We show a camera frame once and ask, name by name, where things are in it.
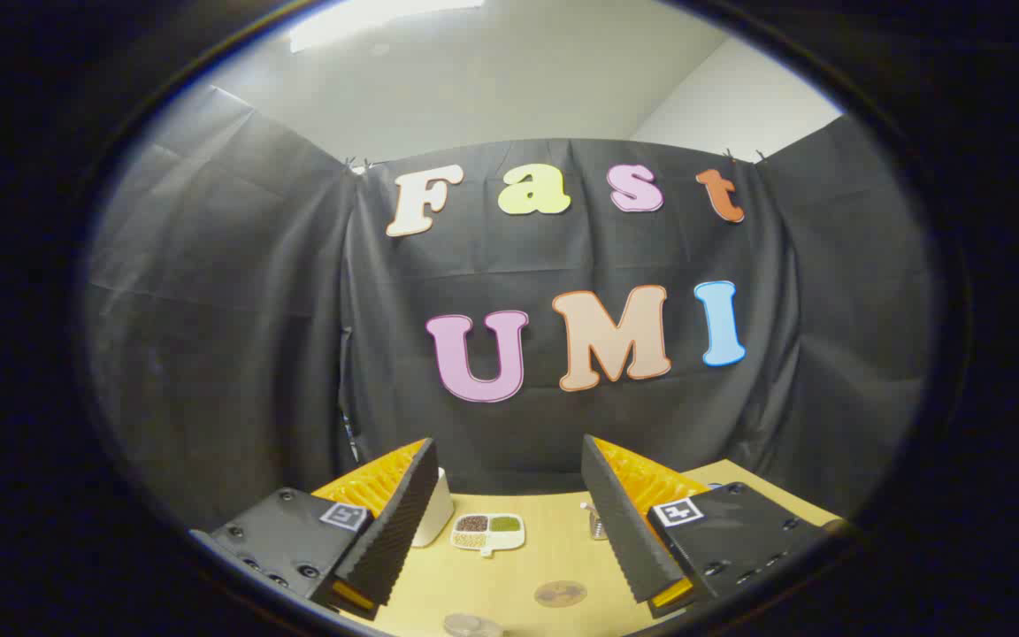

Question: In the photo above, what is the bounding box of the clear glass bottle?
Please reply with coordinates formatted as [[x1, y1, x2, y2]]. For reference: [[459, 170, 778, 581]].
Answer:
[[443, 612, 504, 637]]

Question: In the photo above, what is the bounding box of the white container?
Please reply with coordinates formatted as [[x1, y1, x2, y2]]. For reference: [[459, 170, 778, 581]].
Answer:
[[410, 467, 456, 548]]

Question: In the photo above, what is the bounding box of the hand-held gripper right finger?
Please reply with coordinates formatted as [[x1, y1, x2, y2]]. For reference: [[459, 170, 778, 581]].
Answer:
[[580, 434, 838, 620]]

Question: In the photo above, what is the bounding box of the white divided grain dish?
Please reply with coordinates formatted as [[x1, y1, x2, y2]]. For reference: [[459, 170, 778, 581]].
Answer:
[[450, 511, 526, 558]]

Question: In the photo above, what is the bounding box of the ceiling light panel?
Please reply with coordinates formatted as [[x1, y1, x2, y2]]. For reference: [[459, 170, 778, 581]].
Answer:
[[287, 0, 486, 54]]

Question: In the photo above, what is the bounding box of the wooden table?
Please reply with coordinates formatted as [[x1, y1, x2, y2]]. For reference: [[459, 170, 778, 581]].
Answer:
[[333, 458, 842, 637]]

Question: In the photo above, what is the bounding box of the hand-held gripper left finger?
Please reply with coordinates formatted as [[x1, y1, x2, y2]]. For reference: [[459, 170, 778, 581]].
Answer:
[[195, 437, 441, 622]]

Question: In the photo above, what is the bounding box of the round cork coaster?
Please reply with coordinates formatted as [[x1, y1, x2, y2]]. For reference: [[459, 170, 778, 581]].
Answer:
[[534, 579, 588, 609]]

